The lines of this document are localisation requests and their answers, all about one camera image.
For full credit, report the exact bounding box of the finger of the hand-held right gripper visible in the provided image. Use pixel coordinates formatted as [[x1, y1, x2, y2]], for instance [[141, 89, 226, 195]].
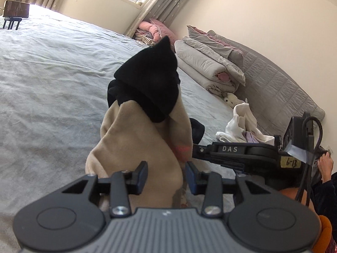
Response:
[[192, 142, 275, 164], [220, 163, 246, 175]]

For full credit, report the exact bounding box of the person's right hand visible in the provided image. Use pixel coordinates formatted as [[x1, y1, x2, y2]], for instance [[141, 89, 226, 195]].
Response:
[[318, 150, 334, 183]]

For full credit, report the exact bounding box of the person's right forearm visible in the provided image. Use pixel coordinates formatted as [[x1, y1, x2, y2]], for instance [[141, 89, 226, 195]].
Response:
[[312, 172, 337, 240]]

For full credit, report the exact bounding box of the white plush toy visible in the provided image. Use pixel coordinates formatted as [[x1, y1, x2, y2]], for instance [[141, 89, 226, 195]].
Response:
[[224, 93, 245, 109]]

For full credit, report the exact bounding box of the black smartphone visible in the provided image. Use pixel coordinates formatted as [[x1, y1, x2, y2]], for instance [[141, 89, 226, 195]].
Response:
[[3, 0, 30, 19]]

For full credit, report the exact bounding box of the pink pillow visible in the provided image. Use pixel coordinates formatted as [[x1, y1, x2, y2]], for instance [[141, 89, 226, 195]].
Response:
[[137, 18, 177, 45]]

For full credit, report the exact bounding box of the grey quilted headboard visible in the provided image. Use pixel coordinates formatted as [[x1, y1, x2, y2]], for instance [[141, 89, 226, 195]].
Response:
[[237, 45, 326, 144]]

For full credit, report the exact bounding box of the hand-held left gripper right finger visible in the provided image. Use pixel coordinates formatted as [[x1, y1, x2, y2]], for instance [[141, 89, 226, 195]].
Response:
[[185, 161, 275, 218]]

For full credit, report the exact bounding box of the blue phone stand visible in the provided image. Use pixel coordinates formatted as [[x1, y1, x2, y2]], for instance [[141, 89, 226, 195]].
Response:
[[3, 17, 22, 30]]

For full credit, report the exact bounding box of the striped folded blanket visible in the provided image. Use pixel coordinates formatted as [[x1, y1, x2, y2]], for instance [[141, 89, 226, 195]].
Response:
[[135, 31, 156, 47]]

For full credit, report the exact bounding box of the beige and black bear sweatshirt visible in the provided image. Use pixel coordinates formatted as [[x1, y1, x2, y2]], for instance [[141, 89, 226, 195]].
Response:
[[85, 35, 206, 213]]

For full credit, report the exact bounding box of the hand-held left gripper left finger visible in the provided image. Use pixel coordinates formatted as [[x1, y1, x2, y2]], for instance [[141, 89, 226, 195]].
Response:
[[62, 161, 148, 218]]

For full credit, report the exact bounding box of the bed with grey sheet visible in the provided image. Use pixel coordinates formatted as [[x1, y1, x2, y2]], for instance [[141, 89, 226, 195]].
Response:
[[0, 5, 266, 253]]

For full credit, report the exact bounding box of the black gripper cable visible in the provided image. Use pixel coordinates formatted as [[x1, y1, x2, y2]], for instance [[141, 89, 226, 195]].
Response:
[[295, 116, 324, 207]]

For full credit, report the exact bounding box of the pile of white clothes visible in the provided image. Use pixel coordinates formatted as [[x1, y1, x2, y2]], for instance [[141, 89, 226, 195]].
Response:
[[216, 103, 275, 145]]

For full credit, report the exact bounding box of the grey pillow with mauve trim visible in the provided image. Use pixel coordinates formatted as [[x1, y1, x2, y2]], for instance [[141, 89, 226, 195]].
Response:
[[187, 26, 245, 68]]

